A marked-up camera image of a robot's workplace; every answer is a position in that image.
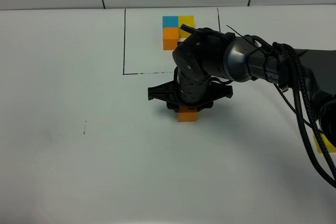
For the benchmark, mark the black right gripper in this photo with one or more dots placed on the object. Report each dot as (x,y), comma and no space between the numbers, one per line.
(189,93)

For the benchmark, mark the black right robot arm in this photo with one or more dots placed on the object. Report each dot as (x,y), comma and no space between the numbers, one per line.
(208,61)

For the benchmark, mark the orange template block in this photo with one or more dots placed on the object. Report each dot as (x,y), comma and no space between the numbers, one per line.
(170,38)

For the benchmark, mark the yellow template block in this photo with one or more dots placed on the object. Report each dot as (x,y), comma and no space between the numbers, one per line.
(185,20)

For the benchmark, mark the blue template block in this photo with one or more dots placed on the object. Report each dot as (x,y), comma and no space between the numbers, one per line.
(170,21)

